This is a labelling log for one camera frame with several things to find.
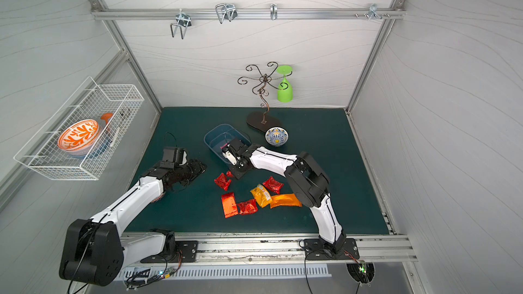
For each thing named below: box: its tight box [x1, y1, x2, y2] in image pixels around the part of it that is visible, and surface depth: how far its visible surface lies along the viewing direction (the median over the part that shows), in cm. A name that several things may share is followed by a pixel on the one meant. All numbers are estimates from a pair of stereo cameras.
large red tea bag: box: [220, 191, 240, 219], surface depth 86 cm
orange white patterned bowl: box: [57, 119, 99, 156], surface depth 64 cm
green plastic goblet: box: [276, 64, 294, 103], surface depth 101 cm
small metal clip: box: [269, 3, 278, 21], surface depth 80 cm
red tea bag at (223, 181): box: [213, 170, 234, 192], surface depth 90 cm
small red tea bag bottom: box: [236, 198, 259, 216], surface depth 84 cm
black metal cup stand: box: [236, 61, 293, 133], surface depth 98 cm
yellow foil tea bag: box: [249, 183, 274, 209], surface depth 86 cm
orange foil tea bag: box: [269, 193, 303, 209], surface depth 86 cm
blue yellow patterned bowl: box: [264, 126, 289, 147], surface depth 108 cm
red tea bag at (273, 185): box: [262, 176, 285, 195], surface depth 90 cm
